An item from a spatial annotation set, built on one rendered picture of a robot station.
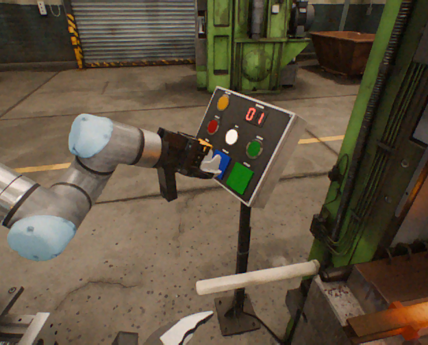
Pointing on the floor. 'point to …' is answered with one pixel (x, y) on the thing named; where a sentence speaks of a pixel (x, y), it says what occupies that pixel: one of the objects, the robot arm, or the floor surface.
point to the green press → (250, 44)
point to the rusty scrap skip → (342, 52)
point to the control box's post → (242, 250)
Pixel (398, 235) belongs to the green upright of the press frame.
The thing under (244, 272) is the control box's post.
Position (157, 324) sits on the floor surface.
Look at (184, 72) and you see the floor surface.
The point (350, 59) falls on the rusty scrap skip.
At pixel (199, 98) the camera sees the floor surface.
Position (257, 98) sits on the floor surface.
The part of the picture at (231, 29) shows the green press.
